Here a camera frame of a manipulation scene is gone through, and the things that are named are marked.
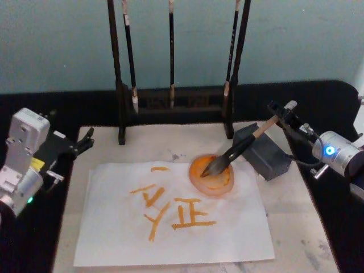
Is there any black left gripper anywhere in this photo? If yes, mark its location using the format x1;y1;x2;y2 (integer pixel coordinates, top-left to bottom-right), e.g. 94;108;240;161
31;111;96;183

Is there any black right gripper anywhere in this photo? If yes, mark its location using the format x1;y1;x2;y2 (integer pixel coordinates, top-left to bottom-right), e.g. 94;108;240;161
267;100;319;144

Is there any large brush with pale handle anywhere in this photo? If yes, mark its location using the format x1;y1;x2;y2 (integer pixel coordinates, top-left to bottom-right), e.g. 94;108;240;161
200;116;279;179

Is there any black table cloth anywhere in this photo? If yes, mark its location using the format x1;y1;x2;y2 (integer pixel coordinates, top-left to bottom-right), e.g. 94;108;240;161
0;79;364;273

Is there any grey rectangular box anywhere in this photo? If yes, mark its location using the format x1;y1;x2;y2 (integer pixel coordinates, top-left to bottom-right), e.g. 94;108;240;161
233;122;293;182

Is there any thin black hanging brush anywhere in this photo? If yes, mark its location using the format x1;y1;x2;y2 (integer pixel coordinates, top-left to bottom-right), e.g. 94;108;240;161
121;0;139;115
222;0;241;110
168;0;176;110

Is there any white paper sheet with orange strokes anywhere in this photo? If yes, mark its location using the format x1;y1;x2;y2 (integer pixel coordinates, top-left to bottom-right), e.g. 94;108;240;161
73;160;276;268

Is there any round orange ink dish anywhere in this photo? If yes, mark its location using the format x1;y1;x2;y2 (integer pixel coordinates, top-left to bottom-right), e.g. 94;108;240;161
188;153;237;197

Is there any dark wooden brush rack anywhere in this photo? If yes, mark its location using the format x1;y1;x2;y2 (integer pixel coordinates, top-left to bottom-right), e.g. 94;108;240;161
106;0;253;146

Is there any white felt mat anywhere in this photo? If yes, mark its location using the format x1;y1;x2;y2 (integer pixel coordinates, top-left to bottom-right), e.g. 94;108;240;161
52;121;341;273

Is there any thin dark cable with plug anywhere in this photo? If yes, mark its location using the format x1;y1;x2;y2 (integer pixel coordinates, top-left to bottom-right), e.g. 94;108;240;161
284;153;328;179

